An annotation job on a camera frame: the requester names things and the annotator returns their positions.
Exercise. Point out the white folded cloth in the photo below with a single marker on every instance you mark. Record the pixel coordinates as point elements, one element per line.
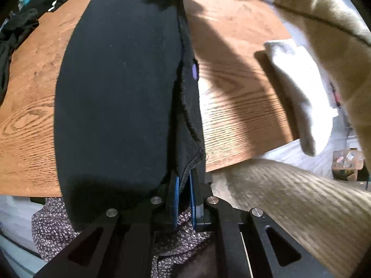
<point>300,77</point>

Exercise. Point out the black garment with white tag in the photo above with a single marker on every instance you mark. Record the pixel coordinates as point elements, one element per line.
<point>127,113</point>

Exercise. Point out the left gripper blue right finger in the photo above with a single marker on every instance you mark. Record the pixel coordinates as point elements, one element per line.
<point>196,201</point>

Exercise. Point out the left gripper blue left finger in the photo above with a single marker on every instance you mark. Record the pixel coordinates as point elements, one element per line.
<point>173,200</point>

